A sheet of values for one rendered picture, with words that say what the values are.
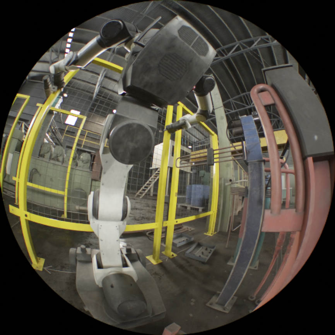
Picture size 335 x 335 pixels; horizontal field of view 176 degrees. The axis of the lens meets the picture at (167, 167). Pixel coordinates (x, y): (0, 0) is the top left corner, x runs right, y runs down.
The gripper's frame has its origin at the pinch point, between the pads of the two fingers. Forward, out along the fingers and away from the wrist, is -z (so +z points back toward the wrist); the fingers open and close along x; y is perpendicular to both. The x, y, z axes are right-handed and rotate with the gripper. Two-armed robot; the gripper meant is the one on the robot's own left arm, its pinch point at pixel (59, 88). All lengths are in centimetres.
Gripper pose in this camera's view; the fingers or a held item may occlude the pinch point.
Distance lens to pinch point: 109.5
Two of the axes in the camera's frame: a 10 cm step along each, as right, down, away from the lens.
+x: -7.4, -2.0, -6.4
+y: -0.9, 9.8, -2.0
